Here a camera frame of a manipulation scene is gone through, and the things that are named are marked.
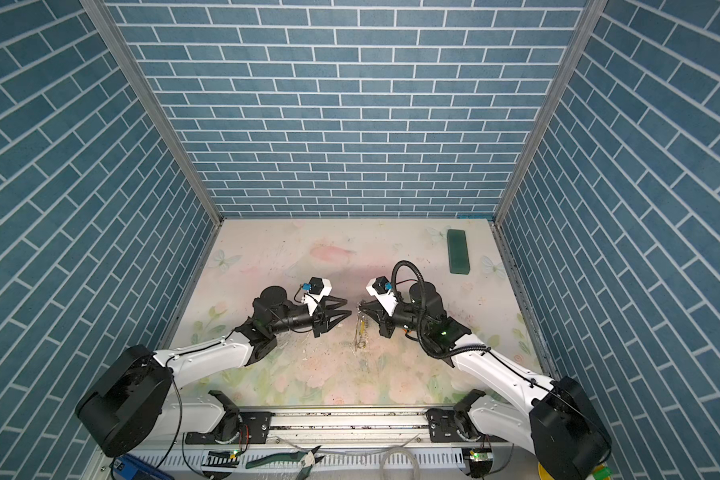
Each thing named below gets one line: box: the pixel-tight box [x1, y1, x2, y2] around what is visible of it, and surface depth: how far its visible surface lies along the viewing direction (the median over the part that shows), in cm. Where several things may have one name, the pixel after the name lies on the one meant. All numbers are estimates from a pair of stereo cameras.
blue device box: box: [113, 454, 175, 480], surface depth 69 cm
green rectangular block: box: [447, 229, 470, 275], surface depth 111 cm
